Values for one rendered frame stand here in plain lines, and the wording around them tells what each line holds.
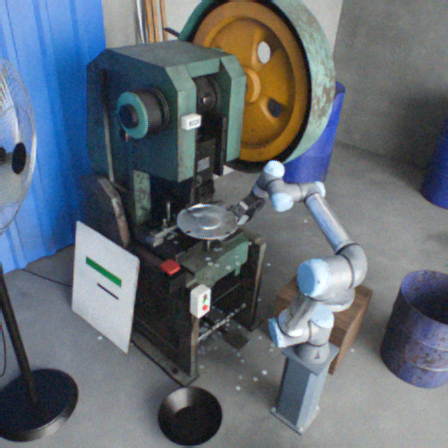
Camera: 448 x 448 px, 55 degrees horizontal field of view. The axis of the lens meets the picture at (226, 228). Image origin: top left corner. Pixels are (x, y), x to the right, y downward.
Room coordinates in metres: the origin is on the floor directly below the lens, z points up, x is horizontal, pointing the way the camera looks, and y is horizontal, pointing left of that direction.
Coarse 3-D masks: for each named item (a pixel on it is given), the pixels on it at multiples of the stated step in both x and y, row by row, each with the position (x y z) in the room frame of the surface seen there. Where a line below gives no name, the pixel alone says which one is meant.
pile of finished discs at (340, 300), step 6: (348, 288) 1.76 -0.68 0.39; (354, 288) 1.76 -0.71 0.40; (336, 294) 1.71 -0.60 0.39; (342, 294) 1.71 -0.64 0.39; (348, 294) 1.71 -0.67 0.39; (354, 294) 1.71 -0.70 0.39; (330, 300) 1.66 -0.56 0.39; (336, 300) 1.66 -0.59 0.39; (342, 300) 1.66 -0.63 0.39; (348, 300) 1.67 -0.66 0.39; (330, 306) 1.62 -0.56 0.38; (336, 306) 1.61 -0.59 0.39; (342, 306) 1.64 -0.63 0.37; (348, 306) 1.65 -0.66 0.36
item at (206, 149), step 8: (200, 136) 1.78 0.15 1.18; (208, 136) 1.80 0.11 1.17; (200, 144) 1.72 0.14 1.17; (208, 144) 1.76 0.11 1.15; (200, 152) 1.72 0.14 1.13; (208, 152) 1.76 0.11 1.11; (200, 160) 1.72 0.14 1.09; (208, 160) 1.76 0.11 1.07; (200, 168) 1.72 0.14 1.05; (208, 168) 1.76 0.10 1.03; (200, 176) 1.71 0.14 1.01; (208, 176) 1.76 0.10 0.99; (176, 184) 1.74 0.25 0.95; (200, 184) 1.71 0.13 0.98; (208, 184) 1.72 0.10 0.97; (176, 192) 1.74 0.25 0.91; (184, 192) 1.70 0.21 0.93; (192, 192) 1.68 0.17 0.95; (200, 192) 1.68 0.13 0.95; (208, 192) 1.72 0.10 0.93; (184, 200) 1.70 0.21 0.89; (192, 200) 1.69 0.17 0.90; (200, 200) 1.68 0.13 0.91
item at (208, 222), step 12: (180, 216) 1.73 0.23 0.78; (192, 216) 1.74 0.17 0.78; (204, 216) 1.74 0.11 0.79; (216, 216) 1.75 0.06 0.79; (228, 216) 1.77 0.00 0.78; (180, 228) 1.62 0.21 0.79; (192, 228) 1.64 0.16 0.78; (204, 228) 1.64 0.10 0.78; (216, 228) 1.65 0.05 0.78; (228, 228) 1.66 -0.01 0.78
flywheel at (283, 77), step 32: (256, 0) 2.07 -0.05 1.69; (224, 32) 2.17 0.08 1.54; (256, 32) 2.05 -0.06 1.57; (288, 32) 1.90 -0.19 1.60; (256, 64) 2.04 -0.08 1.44; (288, 64) 1.93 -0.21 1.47; (256, 96) 2.01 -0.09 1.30; (288, 96) 1.92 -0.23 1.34; (256, 128) 2.02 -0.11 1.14; (288, 128) 1.86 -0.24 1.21; (256, 160) 1.96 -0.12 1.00
